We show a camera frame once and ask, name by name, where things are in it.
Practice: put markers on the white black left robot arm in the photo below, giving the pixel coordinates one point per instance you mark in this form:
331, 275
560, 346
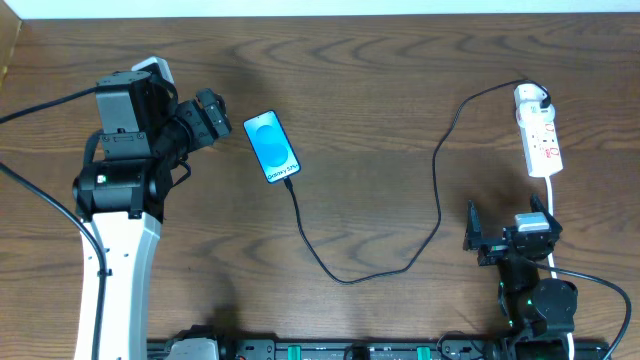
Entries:
120, 192

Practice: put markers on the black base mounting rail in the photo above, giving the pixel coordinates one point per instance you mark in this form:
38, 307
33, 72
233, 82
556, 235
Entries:
201, 342

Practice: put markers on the brown cardboard panel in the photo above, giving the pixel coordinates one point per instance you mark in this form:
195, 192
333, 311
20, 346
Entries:
10, 27

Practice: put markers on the white power strip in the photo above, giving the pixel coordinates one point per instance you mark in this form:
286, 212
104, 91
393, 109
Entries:
540, 142

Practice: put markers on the white charger plug adapter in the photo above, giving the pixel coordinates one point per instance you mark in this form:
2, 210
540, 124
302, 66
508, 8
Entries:
530, 113

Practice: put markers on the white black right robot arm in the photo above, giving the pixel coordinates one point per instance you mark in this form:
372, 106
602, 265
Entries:
540, 311

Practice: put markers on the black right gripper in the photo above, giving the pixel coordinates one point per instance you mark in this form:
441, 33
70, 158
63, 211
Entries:
501, 244

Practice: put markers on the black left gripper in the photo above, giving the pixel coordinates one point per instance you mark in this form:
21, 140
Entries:
211, 118

